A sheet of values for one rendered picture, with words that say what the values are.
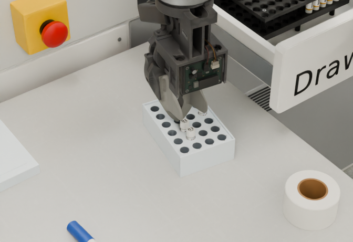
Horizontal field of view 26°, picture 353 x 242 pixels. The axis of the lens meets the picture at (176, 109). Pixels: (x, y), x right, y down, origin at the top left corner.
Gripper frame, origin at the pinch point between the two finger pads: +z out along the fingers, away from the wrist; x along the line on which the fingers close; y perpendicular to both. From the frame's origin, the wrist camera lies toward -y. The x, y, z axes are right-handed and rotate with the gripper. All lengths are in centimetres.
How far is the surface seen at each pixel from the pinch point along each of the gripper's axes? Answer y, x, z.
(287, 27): -3.7, 19.8, -5.6
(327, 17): -7.2, 29.9, -2.4
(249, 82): -30, 31, 27
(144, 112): -4.0, -3.1, 2.4
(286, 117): -32, 43, 43
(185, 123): 2.8, -0.1, 0.4
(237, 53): -3.0, 11.2, -4.1
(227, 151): 7.5, 4.0, 3.3
